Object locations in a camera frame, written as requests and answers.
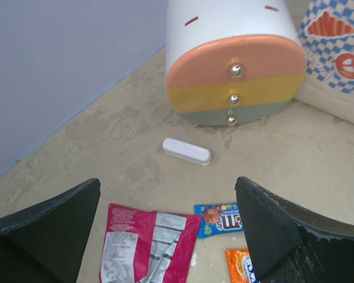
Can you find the pink snack bag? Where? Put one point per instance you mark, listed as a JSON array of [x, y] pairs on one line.
[[147, 246]]

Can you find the round mini drawer cabinet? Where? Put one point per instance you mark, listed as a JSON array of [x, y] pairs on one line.
[[230, 62]]

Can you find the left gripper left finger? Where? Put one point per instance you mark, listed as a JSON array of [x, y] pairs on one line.
[[46, 242]]

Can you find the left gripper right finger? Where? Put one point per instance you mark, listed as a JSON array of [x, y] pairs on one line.
[[290, 243]]

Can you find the checkered paper bag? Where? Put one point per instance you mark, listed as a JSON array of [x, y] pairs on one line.
[[327, 36]]

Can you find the blue m&m's packet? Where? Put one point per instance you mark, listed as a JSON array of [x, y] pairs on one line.
[[217, 219]]

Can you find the orange Fox's candy bag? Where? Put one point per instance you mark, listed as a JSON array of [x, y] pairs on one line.
[[240, 266]]

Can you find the small white plastic bar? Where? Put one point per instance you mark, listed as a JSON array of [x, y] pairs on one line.
[[187, 151]]

